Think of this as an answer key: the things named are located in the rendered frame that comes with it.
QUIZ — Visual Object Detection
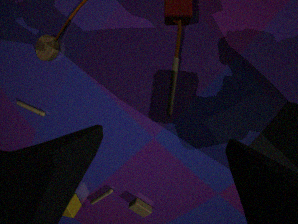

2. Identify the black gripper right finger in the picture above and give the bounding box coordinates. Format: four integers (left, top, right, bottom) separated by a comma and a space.
226, 139, 298, 224

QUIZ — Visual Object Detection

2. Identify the round brown wooden button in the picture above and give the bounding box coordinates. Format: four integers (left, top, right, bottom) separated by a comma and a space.
35, 35, 60, 61

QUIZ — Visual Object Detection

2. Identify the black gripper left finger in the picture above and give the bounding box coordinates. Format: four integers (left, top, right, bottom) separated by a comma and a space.
0, 124, 104, 224

